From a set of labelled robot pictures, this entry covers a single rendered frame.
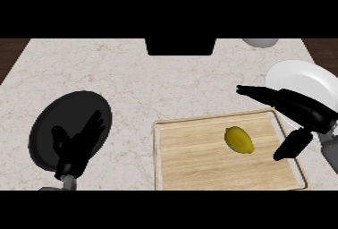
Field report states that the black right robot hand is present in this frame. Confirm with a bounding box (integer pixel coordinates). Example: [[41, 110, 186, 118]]
[[235, 84, 338, 162]]

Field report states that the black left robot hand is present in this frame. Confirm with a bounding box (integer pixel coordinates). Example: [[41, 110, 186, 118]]
[[50, 109, 106, 182]]

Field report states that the white round plate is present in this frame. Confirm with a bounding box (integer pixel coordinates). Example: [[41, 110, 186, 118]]
[[264, 59, 338, 130]]

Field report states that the black round plate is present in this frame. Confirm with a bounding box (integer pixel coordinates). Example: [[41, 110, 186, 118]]
[[28, 90, 114, 173]]

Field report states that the yellow lemon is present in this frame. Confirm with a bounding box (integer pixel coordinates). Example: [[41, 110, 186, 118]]
[[223, 125, 257, 155]]

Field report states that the wooden tray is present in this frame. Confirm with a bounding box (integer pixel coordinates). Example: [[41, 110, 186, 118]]
[[152, 108, 311, 191]]

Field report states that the grey rounded object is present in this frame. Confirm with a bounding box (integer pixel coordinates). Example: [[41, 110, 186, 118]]
[[241, 38, 280, 49]]

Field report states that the black box appliance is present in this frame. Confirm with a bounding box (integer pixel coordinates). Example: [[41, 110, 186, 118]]
[[145, 38, 218, 56]]

